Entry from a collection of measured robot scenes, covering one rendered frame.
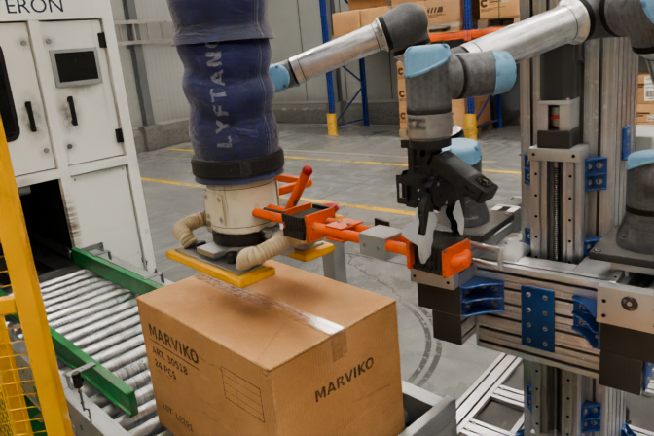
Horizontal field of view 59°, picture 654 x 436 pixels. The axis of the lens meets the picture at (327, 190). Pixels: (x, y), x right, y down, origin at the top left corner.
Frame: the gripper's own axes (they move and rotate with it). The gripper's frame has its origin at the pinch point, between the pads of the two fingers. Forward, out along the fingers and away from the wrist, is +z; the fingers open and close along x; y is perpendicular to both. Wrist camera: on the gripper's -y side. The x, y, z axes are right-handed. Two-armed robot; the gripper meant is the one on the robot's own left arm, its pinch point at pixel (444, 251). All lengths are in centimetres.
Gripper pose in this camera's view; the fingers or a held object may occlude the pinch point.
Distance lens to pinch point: 104.1
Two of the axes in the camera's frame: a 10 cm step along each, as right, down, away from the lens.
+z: 0.8, 9.7, 2.4
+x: -7.4, 2.2, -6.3
